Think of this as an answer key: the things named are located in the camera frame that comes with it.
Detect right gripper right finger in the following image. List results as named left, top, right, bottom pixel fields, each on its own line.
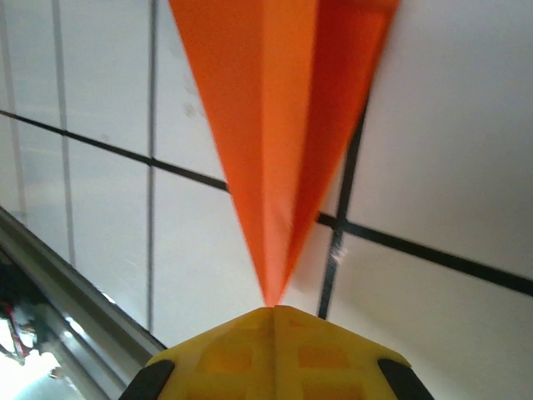
left=272, top=306, right=434, bottom=400

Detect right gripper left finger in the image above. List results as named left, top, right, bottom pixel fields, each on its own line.
left=118, top=306, right=276, bottom=400

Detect aluminium table edge rail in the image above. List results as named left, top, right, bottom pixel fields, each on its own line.
left=0, top=206, right=170, bottom=400

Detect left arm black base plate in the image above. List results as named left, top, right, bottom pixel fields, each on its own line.
left=0, top=249, right=55, bottom=368

